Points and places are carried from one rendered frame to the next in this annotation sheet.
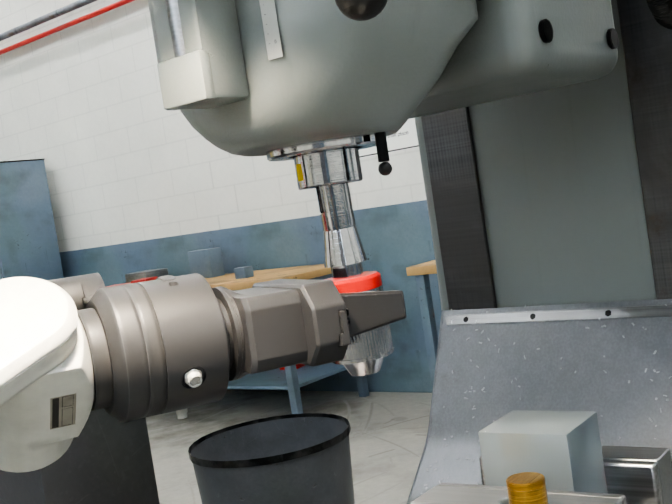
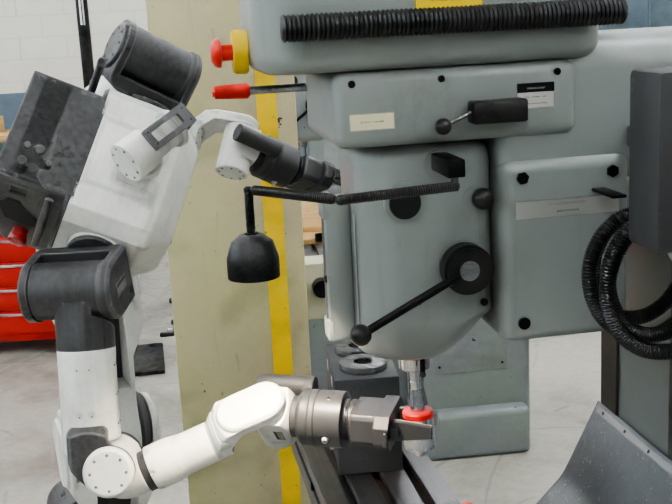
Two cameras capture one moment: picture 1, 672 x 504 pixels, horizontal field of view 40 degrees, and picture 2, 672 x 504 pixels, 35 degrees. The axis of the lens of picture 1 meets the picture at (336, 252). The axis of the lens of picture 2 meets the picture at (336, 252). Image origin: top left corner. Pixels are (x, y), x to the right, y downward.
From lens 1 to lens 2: 1.20 m
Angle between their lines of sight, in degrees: 42
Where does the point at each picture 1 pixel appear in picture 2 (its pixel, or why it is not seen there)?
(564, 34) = (549, 320)
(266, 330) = (356, 430)
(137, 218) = not seen: outside the picture
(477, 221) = (614, 358)
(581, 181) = (652, 365)
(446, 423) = (571, 471)
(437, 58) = (449, 333)
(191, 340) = (323, 426)
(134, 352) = (300, 425)
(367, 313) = (410, 433)
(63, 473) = not seen: hidden behind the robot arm
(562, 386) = (615, 482)
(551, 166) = not seen: hidden behind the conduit
